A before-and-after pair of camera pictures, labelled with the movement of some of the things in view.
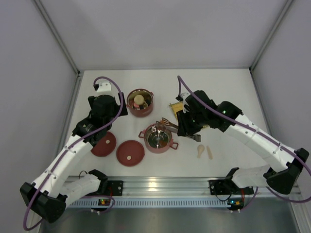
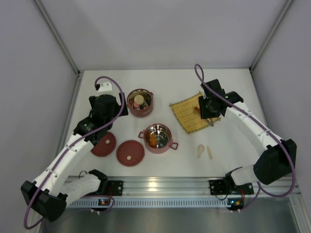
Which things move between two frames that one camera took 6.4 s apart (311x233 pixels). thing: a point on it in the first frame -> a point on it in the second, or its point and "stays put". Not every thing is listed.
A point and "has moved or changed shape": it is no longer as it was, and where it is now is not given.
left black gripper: (122, 107) stays put
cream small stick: (210, 156) stays put
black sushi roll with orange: (147, 100) stays put
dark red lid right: (130, 153) stays put
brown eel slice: (162, 128) has moved or changed shape
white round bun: (139, 99) stays put
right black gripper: (183, 126) -> (207, 111)
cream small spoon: (200, 148) stays put
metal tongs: (164, 122) has moved or changed shape
